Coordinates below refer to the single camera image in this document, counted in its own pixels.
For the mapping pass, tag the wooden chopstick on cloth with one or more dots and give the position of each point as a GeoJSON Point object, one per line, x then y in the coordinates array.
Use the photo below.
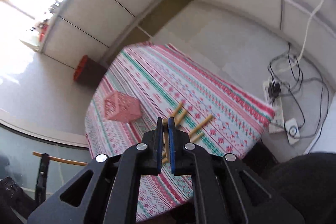
{"type": "Point", "coordinates": [176, 110]}
{"type": "Point", "coordinates": [196, 137]}
{"type": "Point", "coordinates": [200, 125]}
{"type": "Point", "coordinates": [180, 117]}

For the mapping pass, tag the pink perforated utensil basket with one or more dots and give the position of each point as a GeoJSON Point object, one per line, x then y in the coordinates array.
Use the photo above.
{"type": "Point", "coordinates": [121, 107]}

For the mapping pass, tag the white round device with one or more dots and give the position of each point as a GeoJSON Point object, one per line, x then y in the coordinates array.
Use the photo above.
{"type": "Point", "coordinates": [292, 131]}

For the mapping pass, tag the white power strip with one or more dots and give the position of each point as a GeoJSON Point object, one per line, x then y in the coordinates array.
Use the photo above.
{"type": "Point", "coordinates": [277, 124]}

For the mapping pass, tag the dark bin with red rim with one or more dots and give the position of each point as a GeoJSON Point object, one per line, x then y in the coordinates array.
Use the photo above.
{"type": "Point", "coordinates": [88, 72]}

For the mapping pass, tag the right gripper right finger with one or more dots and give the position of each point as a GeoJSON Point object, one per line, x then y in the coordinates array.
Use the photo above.
{"type": "Point", "coordinates": [179, 160]}

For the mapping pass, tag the patterned red green tablecloth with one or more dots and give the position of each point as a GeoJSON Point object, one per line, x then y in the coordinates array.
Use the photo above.
{"type": "Point", "coordinates": [161, 76]}

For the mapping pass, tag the brown floor mat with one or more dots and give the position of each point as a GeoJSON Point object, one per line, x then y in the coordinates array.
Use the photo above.
{"type": "Point", "coordinates": [161, 15]}

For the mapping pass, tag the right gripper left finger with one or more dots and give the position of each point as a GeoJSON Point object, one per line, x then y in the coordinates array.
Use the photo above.
{"type": "Point", "coordinates": [152, 160]}

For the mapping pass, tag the black power adapter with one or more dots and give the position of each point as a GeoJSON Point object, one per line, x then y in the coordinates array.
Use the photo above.
{"type": "Point", "coordinates": [274, 90]}

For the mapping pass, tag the wooden chopstick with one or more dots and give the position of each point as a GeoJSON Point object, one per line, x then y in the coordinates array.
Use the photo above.
{"type": "Point", "coordinates": [60, 160]}
{"type": "Point", "coordinates": [165, 154]}
{"type": "Point", "coordinates": [176, 110]}
{"type": "Point", "coordinates": [196, 137]}
{"type": "Point", "coordinates": [200, 125]}
{"type": "Point", "coordinates": [180, 117]}

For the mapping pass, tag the red item on counter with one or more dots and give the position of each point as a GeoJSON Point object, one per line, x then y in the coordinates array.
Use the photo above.
{"type": "Point", "coordinates": [42, 32]}

